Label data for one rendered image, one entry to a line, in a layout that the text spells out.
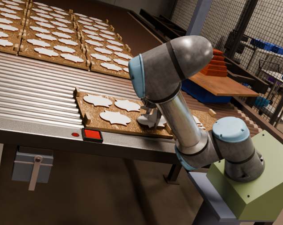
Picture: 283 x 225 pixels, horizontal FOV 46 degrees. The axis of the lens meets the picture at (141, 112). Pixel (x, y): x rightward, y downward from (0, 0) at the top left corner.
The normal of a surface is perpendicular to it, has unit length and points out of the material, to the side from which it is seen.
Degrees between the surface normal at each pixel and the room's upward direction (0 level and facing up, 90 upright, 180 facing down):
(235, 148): 101
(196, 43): 33
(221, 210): 0
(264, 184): 45
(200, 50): 55
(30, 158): 90
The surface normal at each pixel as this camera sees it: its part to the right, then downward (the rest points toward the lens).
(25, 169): 0.25, 0.46
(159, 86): 0.19, 0.68
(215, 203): 0.30, -0.88
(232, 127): -0.31, -0.76
